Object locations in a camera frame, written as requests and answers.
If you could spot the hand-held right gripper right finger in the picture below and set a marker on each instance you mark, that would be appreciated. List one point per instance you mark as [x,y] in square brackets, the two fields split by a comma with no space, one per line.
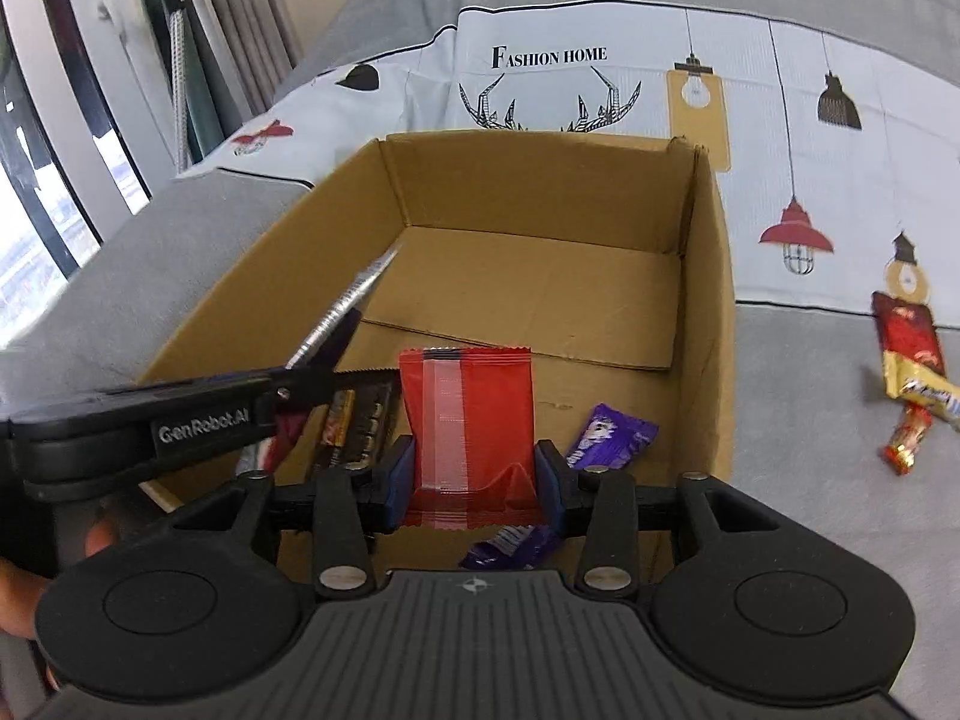
[547,481]

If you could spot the person's left hand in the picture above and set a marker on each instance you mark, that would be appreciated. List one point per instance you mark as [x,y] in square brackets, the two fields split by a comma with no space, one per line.
[16,600]

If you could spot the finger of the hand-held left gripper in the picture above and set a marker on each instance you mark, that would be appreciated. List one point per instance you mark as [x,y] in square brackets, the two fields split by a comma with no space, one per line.
[330,351]

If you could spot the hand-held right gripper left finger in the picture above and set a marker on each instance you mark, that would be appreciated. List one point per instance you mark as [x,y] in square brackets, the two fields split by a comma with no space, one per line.
[402,471]

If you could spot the black window frame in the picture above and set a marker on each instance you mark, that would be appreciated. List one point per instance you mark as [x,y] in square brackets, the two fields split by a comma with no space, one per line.
[75,165]

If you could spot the brown cardboard box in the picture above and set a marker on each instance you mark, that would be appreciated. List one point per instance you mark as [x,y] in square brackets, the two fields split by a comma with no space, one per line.
[540,292]

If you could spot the silver foil snack packet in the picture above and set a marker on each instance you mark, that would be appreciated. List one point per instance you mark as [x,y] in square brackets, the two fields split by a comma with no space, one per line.
[346,300]

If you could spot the gold white snack bar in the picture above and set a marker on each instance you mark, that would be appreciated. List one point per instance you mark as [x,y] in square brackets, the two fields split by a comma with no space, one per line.
[926,394]

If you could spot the red glossy snack packet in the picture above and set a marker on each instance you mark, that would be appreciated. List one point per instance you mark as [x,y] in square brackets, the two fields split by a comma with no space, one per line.
[909,334]

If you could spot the white lamp-printed blanket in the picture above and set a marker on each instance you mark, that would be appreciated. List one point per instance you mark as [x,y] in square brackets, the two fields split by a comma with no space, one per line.
[795,105]

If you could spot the grey curtain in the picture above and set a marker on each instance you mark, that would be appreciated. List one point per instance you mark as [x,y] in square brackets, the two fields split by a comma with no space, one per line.
[240,30]

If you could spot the small red wrapped candy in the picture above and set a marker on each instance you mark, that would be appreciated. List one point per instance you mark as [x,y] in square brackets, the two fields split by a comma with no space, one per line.
[907,442]

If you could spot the black gold snack packet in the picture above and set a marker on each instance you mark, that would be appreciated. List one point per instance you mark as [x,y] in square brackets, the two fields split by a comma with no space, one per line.
[358,420]

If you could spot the purple snack packet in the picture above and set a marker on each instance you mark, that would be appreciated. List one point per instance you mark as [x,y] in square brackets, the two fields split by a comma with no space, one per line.
[506,546]
[611,436]

